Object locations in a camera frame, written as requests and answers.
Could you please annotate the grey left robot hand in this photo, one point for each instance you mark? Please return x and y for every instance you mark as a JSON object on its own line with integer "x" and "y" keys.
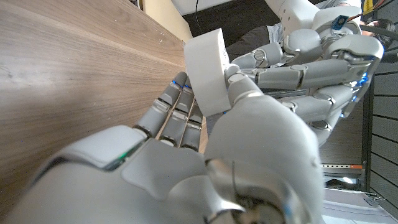
{"x": 311, "y": 74}

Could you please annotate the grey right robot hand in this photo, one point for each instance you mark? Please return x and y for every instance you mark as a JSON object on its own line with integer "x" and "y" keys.
{"x": 264, "y": 149}

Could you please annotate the white kitchen timer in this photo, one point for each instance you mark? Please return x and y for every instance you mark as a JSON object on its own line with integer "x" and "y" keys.
{"x": 205, "y": 71}

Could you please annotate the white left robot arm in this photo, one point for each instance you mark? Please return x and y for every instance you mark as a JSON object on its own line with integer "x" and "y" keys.
{"x": 295, "y": 12}

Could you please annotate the person in dark trousers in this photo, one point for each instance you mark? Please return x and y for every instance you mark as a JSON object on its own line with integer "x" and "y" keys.
{"x": 248, "y": 40}

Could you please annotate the silver backdrop clip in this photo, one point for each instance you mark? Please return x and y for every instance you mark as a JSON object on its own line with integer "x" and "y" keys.
{"x": 374, "y": 199}

